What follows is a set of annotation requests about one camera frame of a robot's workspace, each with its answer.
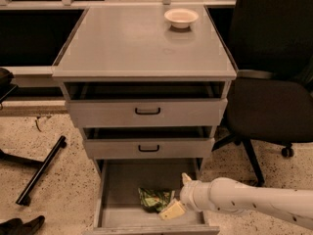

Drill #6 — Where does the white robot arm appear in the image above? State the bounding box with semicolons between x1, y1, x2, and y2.
159;173;313;230

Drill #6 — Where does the black office chair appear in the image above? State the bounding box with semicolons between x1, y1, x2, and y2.
214;0;313;186

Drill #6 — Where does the black chair base leg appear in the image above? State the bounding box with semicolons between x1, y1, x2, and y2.
0;136;67;207

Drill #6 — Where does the grey drawer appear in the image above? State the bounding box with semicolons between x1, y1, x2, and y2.
83;126;214;159
84;159;219;235
65;81;227;127

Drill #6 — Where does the middle grey drawer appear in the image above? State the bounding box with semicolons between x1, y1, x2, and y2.
83;126;214;159

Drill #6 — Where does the bottom grey drawer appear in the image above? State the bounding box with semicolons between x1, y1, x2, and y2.
84;159;219;235

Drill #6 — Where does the black object bottom left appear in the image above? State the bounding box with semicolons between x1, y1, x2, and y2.
0;215;45;235

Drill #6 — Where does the green jalapeno chip bag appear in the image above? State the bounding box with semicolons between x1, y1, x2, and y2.
138;188;175;213

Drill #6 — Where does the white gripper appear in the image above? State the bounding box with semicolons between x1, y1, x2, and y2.
158;172;212;220

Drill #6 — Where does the top grey drawer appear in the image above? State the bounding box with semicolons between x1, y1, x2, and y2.
65;81;227;127

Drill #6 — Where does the white paper bowl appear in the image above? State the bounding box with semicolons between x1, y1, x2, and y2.
164;8;199;29

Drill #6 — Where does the grey drawer cabinet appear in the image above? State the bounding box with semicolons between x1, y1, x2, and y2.
51;4;238;235

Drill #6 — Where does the black chair seat left edge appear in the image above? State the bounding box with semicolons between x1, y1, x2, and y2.
0;68;18;104

